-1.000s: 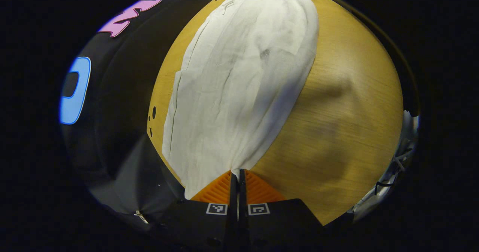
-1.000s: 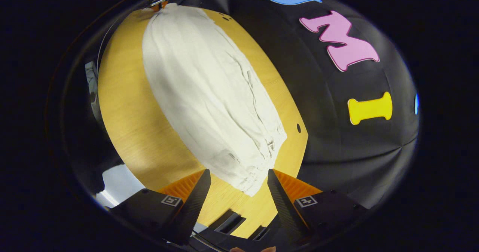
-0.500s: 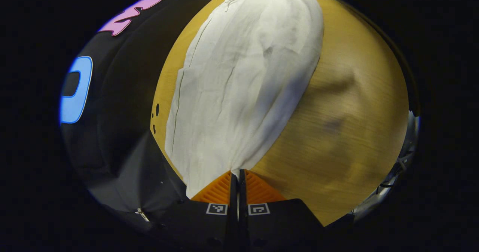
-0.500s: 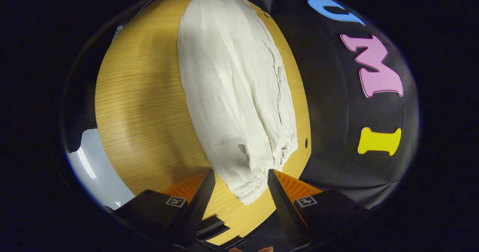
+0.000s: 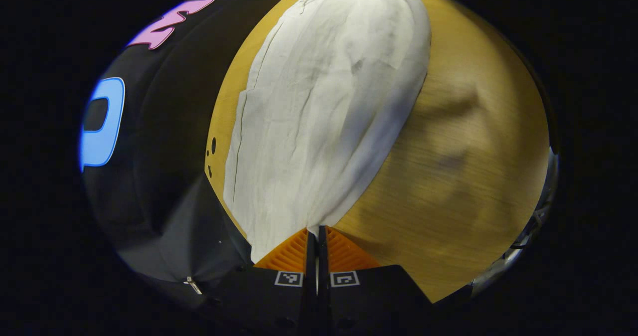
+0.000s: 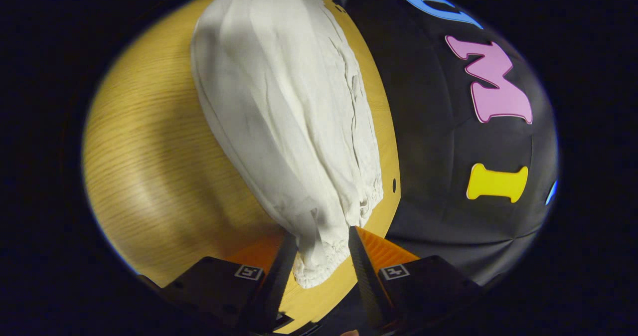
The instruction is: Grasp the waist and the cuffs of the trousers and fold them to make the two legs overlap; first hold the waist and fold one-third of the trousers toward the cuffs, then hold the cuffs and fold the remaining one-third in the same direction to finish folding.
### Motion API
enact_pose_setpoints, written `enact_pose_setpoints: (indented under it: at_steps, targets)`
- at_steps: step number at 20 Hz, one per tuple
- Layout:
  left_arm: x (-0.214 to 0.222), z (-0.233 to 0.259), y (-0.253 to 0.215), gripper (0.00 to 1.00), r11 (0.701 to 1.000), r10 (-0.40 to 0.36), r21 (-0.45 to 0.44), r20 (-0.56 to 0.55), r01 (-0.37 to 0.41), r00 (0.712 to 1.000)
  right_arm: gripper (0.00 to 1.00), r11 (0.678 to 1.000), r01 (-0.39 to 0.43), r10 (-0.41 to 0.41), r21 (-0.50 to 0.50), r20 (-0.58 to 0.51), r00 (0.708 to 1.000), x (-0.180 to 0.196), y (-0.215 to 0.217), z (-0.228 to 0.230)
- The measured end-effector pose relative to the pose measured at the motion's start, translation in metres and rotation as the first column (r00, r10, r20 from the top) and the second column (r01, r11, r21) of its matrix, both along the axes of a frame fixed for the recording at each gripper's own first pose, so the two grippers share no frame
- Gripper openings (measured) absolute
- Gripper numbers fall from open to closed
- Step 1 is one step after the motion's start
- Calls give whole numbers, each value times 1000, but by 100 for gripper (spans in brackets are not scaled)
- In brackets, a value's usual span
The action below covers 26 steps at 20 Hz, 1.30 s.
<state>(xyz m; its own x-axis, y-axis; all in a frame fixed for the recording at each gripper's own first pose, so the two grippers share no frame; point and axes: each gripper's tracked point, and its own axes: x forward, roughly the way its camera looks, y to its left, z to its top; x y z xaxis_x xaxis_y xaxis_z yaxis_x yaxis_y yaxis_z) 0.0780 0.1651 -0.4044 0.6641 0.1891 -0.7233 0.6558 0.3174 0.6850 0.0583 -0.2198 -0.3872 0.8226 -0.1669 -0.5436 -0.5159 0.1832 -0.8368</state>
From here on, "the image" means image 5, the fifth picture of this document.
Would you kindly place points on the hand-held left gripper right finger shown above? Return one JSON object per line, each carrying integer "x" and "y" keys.
{"x": 349, "y": 301}

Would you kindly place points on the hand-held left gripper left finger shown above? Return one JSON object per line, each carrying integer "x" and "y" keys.
{"x": 284, "y": 296}

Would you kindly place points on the white jeans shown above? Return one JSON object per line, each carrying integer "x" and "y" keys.
{"x": 324, "y": 116}

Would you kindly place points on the white cloth clip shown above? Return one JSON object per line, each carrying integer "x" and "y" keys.
{"x": 192, "y": 285}

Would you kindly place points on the black backdrop cloth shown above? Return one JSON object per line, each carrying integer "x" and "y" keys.
{"x": 164, "y": 141}

